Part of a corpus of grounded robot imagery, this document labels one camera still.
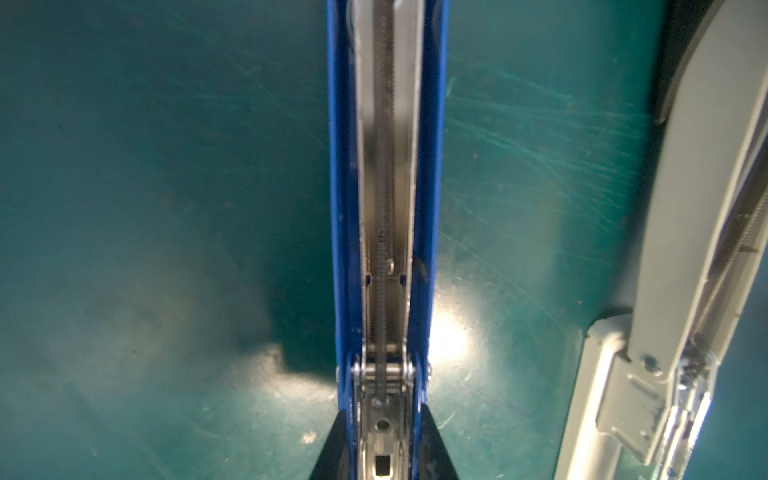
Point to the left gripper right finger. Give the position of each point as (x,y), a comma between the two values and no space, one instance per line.
(433,459)

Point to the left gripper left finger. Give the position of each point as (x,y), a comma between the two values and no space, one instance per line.
(333,460)

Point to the beige black stapler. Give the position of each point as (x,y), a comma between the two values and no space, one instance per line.
(646,378)

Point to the blue black stapler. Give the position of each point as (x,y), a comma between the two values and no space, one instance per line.
(386,65)

